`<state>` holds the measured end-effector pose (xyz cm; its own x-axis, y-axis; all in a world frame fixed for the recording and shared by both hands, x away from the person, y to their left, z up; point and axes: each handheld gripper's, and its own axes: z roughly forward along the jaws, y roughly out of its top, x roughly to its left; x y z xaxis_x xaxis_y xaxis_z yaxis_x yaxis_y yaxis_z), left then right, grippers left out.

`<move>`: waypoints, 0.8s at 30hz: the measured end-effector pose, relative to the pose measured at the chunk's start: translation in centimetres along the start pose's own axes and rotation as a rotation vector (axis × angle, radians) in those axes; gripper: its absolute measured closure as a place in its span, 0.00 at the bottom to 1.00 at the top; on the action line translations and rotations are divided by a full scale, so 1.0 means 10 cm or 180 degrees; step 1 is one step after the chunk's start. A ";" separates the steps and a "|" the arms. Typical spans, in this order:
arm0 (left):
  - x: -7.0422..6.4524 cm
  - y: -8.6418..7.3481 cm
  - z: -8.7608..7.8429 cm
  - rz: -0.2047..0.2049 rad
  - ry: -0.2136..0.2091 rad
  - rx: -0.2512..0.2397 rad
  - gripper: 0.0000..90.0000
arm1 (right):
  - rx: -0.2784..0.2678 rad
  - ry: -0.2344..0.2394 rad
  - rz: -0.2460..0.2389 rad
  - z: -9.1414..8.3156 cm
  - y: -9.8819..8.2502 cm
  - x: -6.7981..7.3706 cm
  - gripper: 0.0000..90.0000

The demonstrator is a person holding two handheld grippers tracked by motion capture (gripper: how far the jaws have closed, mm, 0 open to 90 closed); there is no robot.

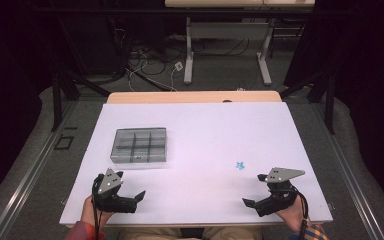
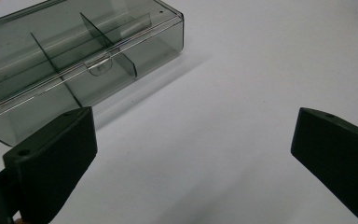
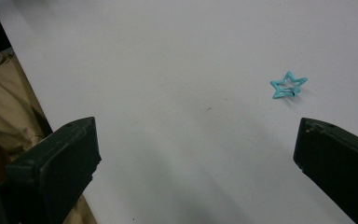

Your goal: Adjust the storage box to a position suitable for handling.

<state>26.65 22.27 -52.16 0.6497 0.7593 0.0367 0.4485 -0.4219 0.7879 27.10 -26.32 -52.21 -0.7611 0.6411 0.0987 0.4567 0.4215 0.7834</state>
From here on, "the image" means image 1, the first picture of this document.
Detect person's khaki trousers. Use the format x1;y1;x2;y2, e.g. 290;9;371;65
118;227;263;240

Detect black horizontal bar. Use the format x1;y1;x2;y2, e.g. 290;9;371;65
29;8;351;16

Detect person's right hand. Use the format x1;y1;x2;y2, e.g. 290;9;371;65
274;196;311;234

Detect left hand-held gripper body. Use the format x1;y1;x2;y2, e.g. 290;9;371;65
91;167;138;214

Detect white floor cable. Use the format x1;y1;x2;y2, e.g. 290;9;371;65
125;53;178;93

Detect aluminium floor rail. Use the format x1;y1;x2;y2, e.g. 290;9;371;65
0;99;78;240
313;103;384;240

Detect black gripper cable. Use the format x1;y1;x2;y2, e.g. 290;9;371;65
289;188;310;240
92;176;102;240

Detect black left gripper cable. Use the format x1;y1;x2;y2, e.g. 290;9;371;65
92;176;102;240

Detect clear plastic compartment box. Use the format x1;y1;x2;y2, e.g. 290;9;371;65
109;127;168;165

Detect tangle of black cables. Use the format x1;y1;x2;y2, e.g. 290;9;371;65
113;26;188;78

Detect white table sheet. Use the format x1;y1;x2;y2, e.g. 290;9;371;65
59;101;334;226

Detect light wooden table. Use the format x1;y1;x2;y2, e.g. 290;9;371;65
65;90;326;229

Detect person's left hand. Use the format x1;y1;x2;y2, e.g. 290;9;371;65
81;195;114;231

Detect white-legged desk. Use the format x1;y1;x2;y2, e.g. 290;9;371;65
164;0;316;86

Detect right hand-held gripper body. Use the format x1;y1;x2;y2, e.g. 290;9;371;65
255;166;306;218

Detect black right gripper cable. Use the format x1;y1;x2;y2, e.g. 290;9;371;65
289;188;310;240

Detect black metal stand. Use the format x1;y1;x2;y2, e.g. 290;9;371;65
50;71;112;133
279;71;336;134

